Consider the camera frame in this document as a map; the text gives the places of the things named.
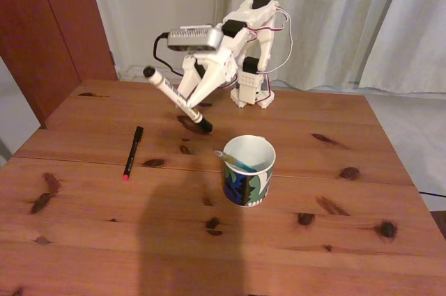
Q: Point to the white whiteboard marker black cap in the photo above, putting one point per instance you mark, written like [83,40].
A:
[165,85]

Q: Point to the green mechanical pencil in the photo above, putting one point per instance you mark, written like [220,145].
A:
[237,163]

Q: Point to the black pen with red end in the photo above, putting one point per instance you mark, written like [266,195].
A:
[133,151]

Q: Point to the white curtain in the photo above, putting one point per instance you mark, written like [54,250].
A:
[411,38]
[324,21]

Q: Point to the white mug with green-blue pattern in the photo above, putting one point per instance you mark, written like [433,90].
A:
[249,188]

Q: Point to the brown wooden cabinet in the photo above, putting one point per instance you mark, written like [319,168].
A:
[45,31]

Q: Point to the silver camera box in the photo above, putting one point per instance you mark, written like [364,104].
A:
[195,37]

